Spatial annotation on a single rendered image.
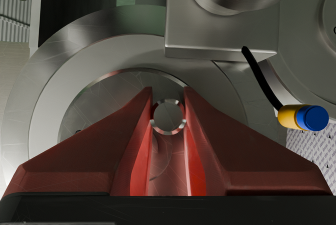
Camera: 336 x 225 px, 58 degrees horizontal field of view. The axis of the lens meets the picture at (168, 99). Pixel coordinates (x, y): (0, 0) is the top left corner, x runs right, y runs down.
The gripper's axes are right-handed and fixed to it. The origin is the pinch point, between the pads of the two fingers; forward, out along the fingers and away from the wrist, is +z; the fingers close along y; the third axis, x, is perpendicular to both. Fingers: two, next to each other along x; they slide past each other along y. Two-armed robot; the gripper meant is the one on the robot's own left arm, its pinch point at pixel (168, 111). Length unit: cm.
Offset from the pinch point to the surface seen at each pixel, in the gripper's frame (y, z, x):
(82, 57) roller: 4.4, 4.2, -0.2
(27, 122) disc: 7.4, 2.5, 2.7
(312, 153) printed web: -15.8, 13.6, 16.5
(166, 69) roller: 0.1, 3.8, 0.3
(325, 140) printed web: -15.9, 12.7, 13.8
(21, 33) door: 156, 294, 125
